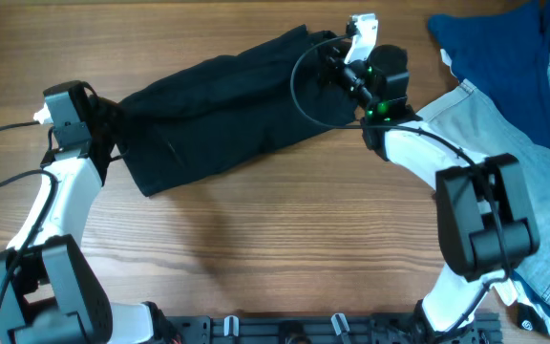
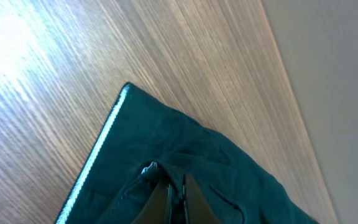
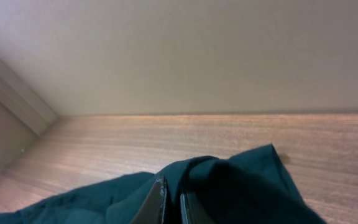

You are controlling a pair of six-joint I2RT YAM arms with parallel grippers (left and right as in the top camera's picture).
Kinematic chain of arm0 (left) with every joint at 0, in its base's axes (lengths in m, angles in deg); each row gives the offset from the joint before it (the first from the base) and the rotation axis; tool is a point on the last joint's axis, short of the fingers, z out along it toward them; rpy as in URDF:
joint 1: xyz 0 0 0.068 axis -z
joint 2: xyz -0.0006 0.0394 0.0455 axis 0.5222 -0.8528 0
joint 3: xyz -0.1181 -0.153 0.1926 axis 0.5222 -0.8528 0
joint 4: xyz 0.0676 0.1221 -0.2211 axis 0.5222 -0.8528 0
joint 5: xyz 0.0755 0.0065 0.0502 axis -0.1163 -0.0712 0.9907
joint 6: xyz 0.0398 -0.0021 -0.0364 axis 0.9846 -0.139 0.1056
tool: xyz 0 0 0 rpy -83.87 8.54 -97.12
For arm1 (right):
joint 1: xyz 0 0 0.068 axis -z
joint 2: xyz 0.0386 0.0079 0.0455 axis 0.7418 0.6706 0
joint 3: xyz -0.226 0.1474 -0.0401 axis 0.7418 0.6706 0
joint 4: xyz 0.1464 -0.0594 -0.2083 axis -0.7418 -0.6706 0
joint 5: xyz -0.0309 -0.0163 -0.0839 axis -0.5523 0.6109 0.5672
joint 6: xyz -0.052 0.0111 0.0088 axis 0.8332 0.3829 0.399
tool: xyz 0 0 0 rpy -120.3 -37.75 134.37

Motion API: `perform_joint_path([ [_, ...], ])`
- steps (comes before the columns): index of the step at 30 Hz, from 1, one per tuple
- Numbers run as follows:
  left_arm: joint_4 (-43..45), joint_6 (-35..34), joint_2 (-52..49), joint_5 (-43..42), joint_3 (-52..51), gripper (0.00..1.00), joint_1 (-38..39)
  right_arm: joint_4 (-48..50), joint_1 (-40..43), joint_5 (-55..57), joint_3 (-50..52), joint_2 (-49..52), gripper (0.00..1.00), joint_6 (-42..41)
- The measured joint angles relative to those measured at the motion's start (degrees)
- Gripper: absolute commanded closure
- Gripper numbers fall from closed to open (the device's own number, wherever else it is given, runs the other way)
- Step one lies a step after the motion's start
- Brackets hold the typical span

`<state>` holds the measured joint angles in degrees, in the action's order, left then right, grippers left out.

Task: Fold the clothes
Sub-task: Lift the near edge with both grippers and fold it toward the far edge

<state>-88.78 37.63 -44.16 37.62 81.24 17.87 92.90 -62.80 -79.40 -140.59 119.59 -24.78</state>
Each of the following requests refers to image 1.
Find black shorts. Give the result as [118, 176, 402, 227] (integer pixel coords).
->
[119, 26, 357, 197]

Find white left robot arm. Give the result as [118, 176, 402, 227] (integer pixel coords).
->
[0, 80, 160, 343]

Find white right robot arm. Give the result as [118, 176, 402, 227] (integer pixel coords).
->
[318, 38, 540, 343]

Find dark blue shirt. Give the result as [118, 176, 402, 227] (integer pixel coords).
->
[428, 1, 550, 148]

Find light blue denim jeans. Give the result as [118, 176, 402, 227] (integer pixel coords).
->
[419, 57, 550, 317]

